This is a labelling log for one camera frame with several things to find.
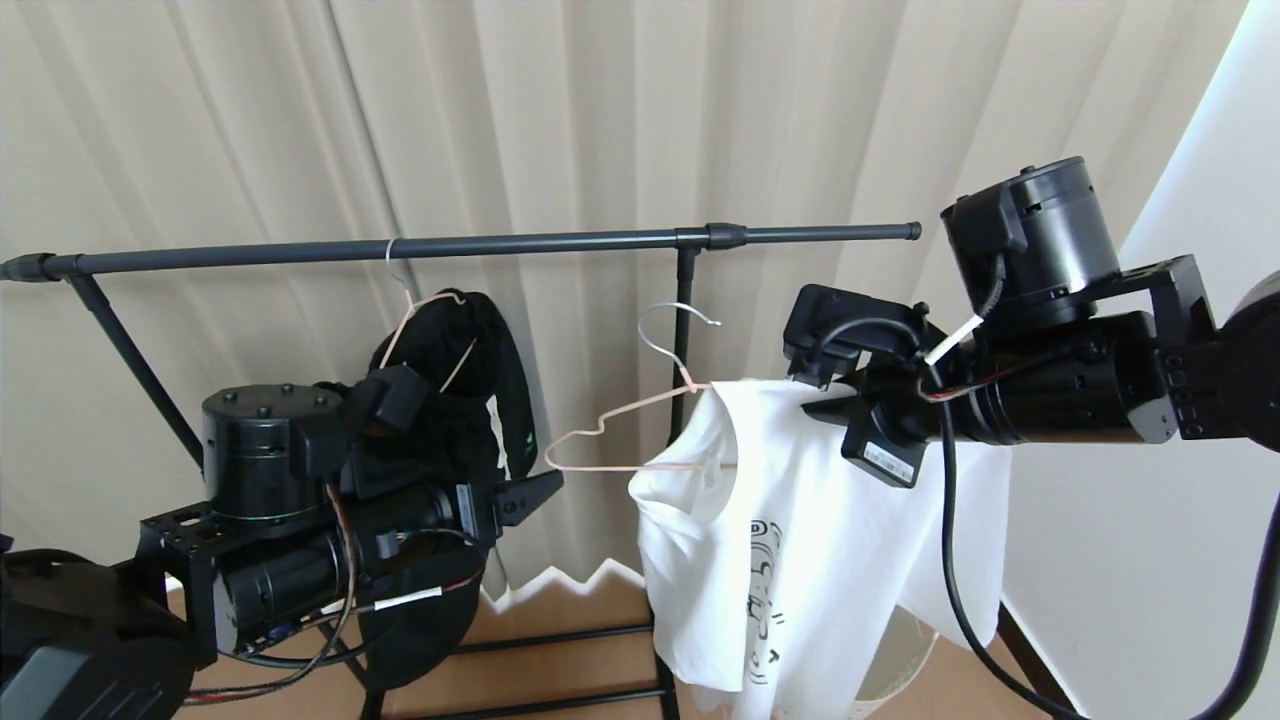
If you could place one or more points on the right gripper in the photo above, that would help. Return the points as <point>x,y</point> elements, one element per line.
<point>1060,390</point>

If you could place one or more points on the pink clothes hanger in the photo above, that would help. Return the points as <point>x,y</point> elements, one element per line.
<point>690,383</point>
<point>395,335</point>

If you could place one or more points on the beige curtain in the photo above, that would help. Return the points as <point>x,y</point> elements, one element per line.
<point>800,120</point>

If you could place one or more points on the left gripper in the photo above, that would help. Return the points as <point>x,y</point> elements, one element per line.
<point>400,520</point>

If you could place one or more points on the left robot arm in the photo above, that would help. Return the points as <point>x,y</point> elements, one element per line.
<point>270,450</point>

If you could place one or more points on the white laundry basket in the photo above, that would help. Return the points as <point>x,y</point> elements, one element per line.
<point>900,670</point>

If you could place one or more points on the black shorts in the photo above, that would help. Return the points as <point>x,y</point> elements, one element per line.
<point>450,330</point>

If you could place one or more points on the white garment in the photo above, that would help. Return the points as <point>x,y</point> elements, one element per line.
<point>850,560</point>

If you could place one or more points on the black clothes rack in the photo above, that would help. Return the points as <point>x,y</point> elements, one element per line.
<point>250,255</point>

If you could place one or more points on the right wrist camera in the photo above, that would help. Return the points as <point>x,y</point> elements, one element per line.
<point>840,310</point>

